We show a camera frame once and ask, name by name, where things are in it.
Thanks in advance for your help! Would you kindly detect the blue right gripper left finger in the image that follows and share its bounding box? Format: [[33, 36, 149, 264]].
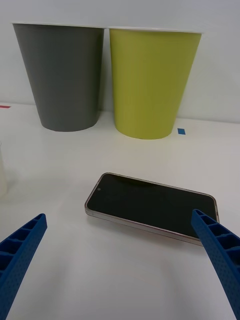
[[0, 213, 48, 320]]

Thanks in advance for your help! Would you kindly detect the black smartphone in clear case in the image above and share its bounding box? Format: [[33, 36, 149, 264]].
[[84, 171, 220, 247]]

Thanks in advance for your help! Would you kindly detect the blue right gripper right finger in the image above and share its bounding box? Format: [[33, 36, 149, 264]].
[[190, 208, 240, 320]]

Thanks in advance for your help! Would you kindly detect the yellow-green plastic waste bin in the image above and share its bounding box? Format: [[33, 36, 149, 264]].
[[108, 27, 203, 141]]

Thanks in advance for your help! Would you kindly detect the small pale paper cup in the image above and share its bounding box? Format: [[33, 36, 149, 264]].
[[0, 140, 9, 199]]

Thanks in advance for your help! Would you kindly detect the grey plastic waste bin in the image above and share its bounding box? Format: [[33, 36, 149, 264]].
[[11, 22, 106, 133]]

